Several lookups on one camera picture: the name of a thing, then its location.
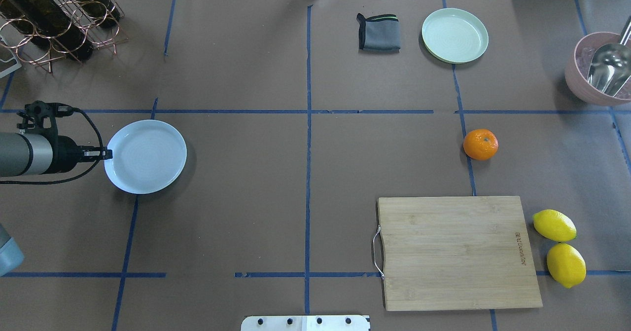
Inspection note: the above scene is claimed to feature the light blue plate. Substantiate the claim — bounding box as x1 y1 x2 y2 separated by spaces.
104 119 188 194

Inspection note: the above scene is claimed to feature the orange fruit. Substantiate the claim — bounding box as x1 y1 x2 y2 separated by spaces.
462 129 499 160

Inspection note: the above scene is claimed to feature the green plate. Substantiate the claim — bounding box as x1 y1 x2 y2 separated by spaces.
420 8 490 64

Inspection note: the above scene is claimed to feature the middle dark wine bottle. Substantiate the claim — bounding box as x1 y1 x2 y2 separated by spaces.
10 0 93 63

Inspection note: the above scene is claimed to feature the front dark wine bottle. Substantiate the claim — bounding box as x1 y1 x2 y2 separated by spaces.
0 0 36 44

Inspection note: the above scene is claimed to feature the folded grey cloth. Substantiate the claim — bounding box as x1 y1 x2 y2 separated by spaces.
356 13 401 54

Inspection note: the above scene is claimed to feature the bamboo cutting board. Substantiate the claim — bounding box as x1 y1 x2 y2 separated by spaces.
376 196 543 312

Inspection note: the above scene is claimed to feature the left yellow lemon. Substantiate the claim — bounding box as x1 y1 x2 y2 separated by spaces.
532 209 577 243

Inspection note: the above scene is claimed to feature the yellow lemon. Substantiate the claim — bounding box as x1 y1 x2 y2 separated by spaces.
532 209 577 243
546 243 587 289

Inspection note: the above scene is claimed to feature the right yellow lemon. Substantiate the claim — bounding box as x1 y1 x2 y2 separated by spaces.
546 243 587 289

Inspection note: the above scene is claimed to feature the pink bowl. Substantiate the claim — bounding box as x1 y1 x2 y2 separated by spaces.
565 32 630 107

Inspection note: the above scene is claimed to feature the metal scoop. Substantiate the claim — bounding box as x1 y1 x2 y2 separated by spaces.
587 18 631 97

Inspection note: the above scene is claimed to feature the copper wire bottle rack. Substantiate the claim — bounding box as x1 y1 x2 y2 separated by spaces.
1 0 129 73

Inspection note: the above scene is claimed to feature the white camera pillar base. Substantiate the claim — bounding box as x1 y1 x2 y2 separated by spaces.
241 315 371 331

